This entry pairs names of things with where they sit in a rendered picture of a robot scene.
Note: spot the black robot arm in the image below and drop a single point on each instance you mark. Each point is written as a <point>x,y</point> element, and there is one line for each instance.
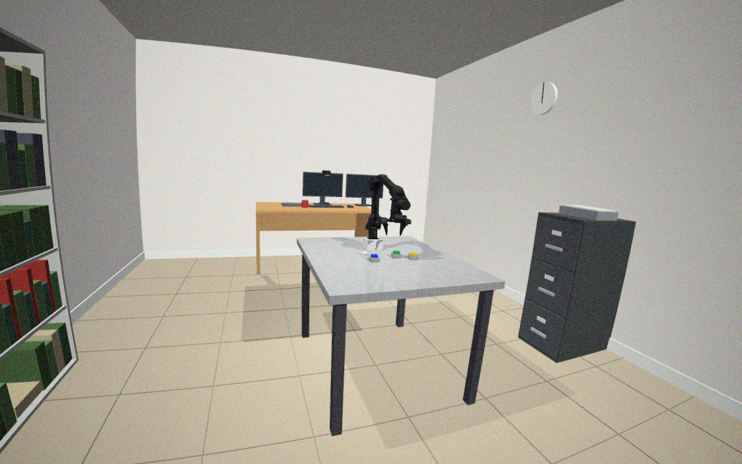
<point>399,201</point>

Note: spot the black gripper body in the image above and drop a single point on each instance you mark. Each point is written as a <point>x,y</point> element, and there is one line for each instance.
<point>385,220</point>

